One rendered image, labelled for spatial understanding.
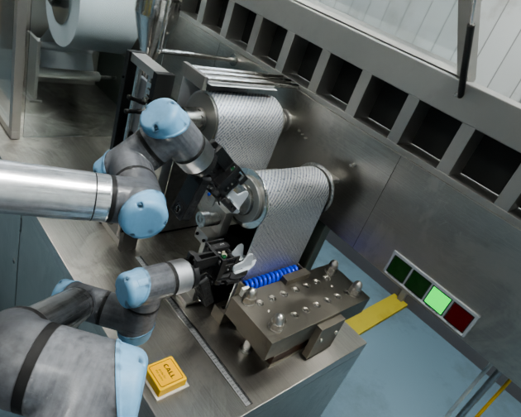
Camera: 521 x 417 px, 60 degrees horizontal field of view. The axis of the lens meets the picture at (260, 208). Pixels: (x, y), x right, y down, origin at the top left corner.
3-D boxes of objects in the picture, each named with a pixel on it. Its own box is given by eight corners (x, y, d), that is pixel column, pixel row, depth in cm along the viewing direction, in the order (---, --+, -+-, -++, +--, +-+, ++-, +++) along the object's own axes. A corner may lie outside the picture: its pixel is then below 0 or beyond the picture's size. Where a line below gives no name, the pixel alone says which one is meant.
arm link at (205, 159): (184, 171, 83) (162, 150, 88) (195, 183, 87) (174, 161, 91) (212, 143, 84) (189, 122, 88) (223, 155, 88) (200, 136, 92)
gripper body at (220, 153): (250, 180, 97) (227, 150, 87) (222, 208, 97) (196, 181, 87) (230, 163, 102) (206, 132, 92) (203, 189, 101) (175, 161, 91)
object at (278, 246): (236, 282, 117) (257, 226, 108) (296, 263, 133) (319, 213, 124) (236, 284, 116) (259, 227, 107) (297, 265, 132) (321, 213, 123)
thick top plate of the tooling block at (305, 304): (224, 313, 114) (231, 296, 111) (323, 277, 141) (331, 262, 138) (264, 361, 105) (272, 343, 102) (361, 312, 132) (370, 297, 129)
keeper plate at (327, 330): (301, 353, 119) (317, 324, 113) (325, 341, 126) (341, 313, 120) (308, 360, 117) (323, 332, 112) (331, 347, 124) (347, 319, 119)
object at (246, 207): (250, 185, 103) (250, 217, 105) (256, 184, 105) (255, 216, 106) (229, 182, 109) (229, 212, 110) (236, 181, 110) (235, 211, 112)
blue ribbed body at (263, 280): (236, 288, 117) (240, 278, 115) (292, 270, 132) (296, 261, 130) (244, 297, 115) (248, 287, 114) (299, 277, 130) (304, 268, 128)
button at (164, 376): (142, 373, 100) (144, 366, 99) (169, 361, 105) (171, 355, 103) (157, 398, 96) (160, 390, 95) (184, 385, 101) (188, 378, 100)
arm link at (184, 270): (174, 303, 97) (155, 278, 101) (192, 297, 100) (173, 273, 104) (182, 276, 93) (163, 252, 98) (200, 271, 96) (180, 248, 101)
